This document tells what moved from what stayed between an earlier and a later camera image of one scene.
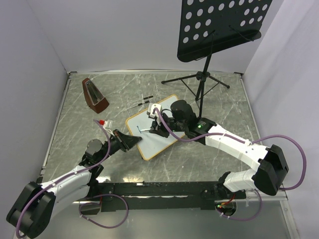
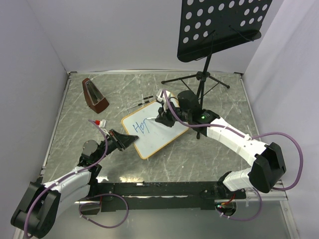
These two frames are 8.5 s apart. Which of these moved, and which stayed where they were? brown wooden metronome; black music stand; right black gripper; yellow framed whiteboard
Moved: right black gripper
Stayed: black music stand; brown wooden metronome; yellow framed whiteboard
